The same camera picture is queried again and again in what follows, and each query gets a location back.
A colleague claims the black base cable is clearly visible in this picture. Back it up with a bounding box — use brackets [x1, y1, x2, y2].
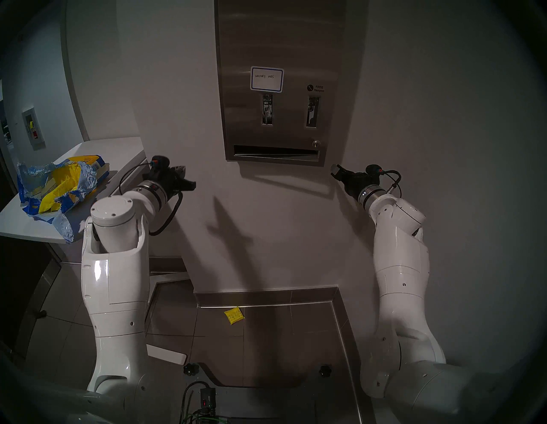
[179, 380, 210, 424]

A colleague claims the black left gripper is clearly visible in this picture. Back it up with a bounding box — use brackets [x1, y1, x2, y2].
[156, 165, 197, 198]

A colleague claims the white label blue border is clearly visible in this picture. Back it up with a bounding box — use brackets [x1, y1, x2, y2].
[250, 66, 284, 93]

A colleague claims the grey robot base platform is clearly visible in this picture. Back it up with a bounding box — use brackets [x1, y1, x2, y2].
[201, 363, 338, 424]

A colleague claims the thin black camera cable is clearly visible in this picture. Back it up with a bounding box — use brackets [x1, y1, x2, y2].
[118, 161, 153, 197]
[384, 170, 403, 199]

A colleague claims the green base cable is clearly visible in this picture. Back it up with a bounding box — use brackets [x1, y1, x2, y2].
[182, 408, 231, 424]

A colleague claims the thick black gripper cable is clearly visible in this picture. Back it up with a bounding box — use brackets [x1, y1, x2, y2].
[149, 191, 183, 236]

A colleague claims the dark cabinet with steel edge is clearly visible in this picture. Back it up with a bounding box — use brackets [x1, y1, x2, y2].
[0, 235, 61, 357]

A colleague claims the grey wall alarm panel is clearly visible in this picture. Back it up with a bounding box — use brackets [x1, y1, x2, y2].
[22, 107, 46, 151]

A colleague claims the white overbed table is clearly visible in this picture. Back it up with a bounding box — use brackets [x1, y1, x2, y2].
[0, 137, 187, 365]

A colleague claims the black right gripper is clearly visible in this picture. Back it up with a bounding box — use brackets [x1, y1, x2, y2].
[330, 164, 382, 202]

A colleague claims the torn blue pad package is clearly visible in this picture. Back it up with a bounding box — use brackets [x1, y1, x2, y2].
[17, 155, 110, 243]

